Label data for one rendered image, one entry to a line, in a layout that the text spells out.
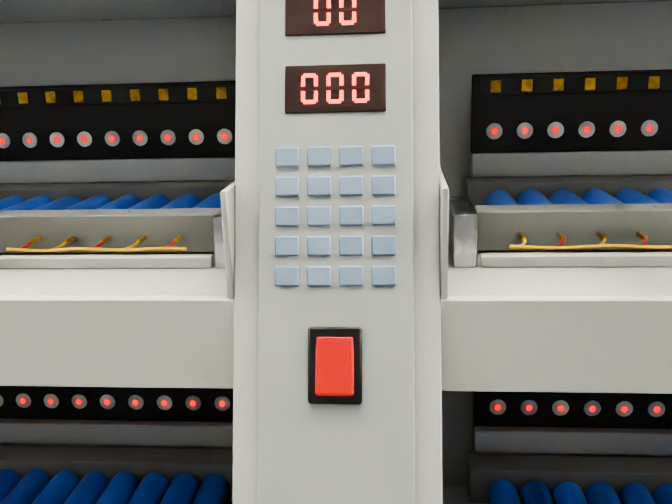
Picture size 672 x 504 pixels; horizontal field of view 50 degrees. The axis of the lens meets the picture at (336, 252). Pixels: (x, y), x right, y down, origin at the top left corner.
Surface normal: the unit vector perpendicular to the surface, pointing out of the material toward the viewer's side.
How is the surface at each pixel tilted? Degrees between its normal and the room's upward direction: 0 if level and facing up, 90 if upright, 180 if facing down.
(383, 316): 90
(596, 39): 90
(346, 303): 90
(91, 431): 108
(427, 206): 90
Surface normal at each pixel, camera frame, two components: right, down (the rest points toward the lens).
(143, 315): -0.08, 0.26
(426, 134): -0.09, -0.06
